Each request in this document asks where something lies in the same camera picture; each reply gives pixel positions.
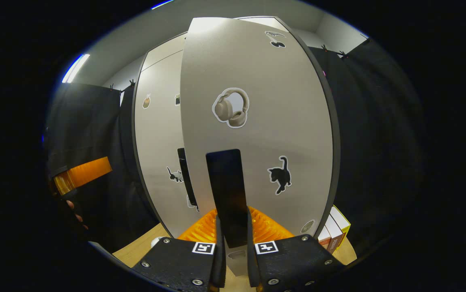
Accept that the black backdrop cloth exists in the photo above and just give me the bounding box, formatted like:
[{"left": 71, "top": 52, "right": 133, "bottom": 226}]
[{"left": 45, "top": 39, "right": 424, "bottom": 264}]

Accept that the beige cabinet drawer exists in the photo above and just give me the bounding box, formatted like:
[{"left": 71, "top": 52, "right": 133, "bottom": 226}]
[{"left": 141, "top": 34, "right": 187, "bottom": 71}]

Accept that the yellow box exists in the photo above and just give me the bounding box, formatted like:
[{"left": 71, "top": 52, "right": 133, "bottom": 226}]
[{"left": 330, "top": 205, "right": 351, "bottom": 240}]

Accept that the beige cabinet door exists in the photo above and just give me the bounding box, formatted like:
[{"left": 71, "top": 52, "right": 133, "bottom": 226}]
[
  {"left": 179, "top": 17, "right": 341, "bottom": 277},
  {"left": 134, "top": 49, "right": 201, "bottom": 238}
]

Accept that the brown box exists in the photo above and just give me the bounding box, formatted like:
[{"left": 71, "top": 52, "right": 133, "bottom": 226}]
[{"left": 323, "top": 214, "right": 345, "bottom": 254}]

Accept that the white and orange box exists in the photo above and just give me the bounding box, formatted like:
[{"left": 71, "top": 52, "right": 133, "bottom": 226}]
[{"left": 317, "top": 225, "right": 332, "bottom": 250}]

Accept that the beige double-door shoe cabinet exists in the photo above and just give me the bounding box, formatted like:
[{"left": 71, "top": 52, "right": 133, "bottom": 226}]
[{"left": 131, "top": 15, "right": 342, "bottom": 240}]

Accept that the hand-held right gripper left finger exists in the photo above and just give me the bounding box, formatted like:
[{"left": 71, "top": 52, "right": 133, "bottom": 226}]
[{"left": 129, "top": 208, "right": 228, "bottom": 292}]

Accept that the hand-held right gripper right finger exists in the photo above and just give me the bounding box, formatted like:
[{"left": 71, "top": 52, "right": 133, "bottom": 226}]
[{"left": 246, "top": 206, "right": 345, "bottom": 292}]

